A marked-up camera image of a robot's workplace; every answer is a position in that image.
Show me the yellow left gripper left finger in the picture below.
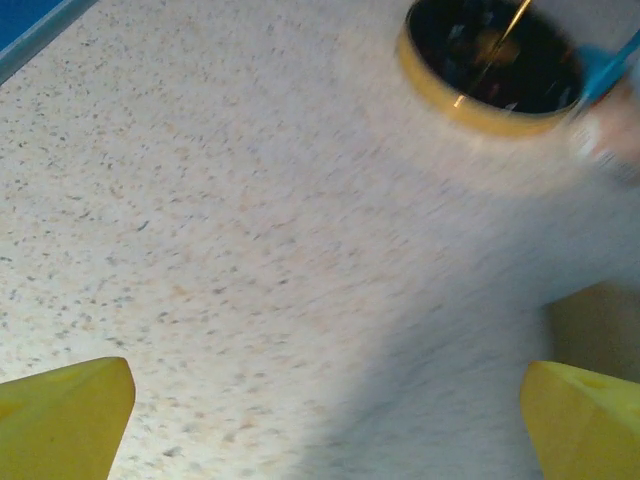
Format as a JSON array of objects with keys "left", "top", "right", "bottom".
[{"left": 0, "top": 355, "right": 137, "bottom": 480}]

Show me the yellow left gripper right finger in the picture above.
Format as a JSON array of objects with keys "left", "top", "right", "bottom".
[{"left": 519, "top": 360, "right": 640, "bottom": 480}]

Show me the brown cardboard box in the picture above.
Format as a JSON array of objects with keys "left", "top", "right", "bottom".
[{"left": 544, "top": 282, "right": 640, "bottom": 389}]

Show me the cork wrapped white cylinder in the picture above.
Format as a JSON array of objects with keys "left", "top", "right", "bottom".
[{"left": 567, "top": 84, "right": 640, "bottom": 189}]

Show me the blue plastic goblet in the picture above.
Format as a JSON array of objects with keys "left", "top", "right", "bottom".
[{"left": 577, "top": 24, "right": 640, "bottom": 109}]

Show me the blue printed backdrop banner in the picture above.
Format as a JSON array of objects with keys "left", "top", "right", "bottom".
[{"left": 0, "top": 0, "right": 99, "bottom": 86}]

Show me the gold wire goblet rack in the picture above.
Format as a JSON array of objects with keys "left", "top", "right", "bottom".
[{"left": 397, "top": 0, "right": 589, "bottom": 139}]

